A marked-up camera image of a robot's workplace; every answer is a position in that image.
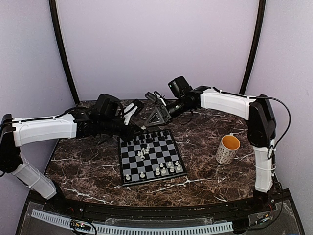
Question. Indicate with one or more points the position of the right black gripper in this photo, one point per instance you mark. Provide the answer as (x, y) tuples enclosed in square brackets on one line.
[(162, 109)]

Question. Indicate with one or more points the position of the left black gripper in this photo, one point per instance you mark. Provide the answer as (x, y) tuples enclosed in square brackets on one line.
[(129, 135)]

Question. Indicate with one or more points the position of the black grey chessboard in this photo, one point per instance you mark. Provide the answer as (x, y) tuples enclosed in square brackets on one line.
[(163, 150)]

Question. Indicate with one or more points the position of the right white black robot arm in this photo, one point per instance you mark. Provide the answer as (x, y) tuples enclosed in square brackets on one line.
[(255, 110)]

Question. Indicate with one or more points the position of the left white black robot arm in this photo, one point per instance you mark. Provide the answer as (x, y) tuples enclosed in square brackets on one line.
[(107, 116)]

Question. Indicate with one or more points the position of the white chess piece pile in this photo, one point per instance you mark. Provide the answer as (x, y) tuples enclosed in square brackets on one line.
[(144, 152)]

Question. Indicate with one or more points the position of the white patterned mug yellow inside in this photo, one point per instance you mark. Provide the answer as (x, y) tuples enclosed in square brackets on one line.
[(227, 149)]

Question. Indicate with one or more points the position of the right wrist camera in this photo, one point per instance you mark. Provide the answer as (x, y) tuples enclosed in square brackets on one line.
[(156, 98)]

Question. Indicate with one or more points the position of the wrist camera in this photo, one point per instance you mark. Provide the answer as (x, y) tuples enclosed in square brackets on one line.
[(133, 109), (156, 98)]

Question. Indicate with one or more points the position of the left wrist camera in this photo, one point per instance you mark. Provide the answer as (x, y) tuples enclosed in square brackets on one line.
[(133, 109)]

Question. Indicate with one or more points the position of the white slotted cable duct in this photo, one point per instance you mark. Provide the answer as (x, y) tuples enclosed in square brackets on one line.
[(124, 227)]

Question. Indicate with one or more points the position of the black front rail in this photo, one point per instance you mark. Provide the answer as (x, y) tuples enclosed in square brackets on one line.
[(236, 210)]

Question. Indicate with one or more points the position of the left black frame post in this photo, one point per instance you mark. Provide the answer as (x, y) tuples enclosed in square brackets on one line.
[(62, 51)]

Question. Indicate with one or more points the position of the black frame post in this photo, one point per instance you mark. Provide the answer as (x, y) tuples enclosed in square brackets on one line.
[(254, 46), (62, 51)]

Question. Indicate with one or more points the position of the right black frame post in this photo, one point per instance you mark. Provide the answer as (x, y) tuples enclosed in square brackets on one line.
[(254, 46)]

